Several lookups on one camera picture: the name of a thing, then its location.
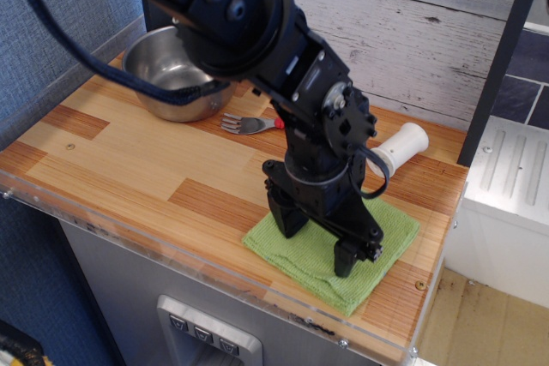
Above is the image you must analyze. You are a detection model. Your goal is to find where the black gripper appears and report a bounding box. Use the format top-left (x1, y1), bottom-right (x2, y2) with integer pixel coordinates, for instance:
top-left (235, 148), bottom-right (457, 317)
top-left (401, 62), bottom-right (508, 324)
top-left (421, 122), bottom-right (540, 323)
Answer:
top-left (262, 152), bottom-right (384, 278)

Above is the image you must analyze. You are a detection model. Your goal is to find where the green towel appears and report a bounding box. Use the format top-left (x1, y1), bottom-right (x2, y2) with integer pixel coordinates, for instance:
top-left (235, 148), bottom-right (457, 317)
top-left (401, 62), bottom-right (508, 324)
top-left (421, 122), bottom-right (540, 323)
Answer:
top-left (242, 198), bottom-right (420, 316)

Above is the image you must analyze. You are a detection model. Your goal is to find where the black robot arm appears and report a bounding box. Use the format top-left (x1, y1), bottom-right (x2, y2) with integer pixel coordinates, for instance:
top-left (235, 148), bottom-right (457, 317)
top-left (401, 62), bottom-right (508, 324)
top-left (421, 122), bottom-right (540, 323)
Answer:
top-left (150, 0), bottom-right (383, 278)

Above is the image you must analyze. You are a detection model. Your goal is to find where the white plastic spool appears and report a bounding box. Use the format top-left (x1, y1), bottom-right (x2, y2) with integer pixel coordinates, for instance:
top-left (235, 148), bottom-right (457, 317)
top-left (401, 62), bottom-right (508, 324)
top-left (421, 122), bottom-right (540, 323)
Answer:
top-left (372, 123), bottom-right (429, 177)

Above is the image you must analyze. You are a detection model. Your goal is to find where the clear acrylic edge guard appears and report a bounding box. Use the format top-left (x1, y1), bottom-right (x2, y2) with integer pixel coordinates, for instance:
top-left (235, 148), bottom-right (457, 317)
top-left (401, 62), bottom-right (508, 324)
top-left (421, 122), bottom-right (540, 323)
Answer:
top-left (1, 158), bottom-right (467, 365)

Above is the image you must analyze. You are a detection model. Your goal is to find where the silver button panel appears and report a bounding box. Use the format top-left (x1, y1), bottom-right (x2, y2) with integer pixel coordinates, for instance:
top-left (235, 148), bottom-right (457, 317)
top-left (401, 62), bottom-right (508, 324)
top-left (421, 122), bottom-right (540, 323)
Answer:
top-left (157, 295), bottom-right (263, 365)

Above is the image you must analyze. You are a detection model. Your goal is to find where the white grooved appliance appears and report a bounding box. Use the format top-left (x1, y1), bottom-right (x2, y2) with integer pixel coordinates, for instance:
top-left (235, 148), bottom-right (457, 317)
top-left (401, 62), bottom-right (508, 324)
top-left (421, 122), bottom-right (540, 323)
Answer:
top-left (444, 117), bottom-right (548, 307)

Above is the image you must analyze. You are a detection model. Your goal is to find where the grey metal cabinet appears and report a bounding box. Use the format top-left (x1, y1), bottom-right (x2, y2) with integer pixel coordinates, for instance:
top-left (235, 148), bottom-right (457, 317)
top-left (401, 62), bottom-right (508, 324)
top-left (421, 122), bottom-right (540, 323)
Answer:
top-left (61, 223), bottom-right (372, 365)

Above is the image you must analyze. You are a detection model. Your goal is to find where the stainless steel bowl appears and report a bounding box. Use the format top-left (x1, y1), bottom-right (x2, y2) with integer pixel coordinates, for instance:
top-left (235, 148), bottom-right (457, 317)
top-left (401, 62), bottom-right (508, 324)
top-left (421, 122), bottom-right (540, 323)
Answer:
top-left (122, 26), bottom-right (237, 123)

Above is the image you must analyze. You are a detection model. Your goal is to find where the fork with red handle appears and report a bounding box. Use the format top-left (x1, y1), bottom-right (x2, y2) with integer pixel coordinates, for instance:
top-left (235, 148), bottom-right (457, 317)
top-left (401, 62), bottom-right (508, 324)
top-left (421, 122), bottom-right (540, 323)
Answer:
top-left (220, 113), bottom-right (285, 135)

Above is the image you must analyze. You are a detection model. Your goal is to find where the braided black cable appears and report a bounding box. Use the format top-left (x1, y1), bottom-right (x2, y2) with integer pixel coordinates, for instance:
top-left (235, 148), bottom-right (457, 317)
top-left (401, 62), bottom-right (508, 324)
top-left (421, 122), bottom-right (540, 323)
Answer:
top-left (8, 0), bottom-right (232, 108)

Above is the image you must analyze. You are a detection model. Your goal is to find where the dark vertical post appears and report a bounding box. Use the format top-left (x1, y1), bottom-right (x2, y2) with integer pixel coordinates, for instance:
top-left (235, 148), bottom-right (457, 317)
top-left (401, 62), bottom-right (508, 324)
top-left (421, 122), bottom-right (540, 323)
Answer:
top-left (457, 0), bottom-right (534, 167)

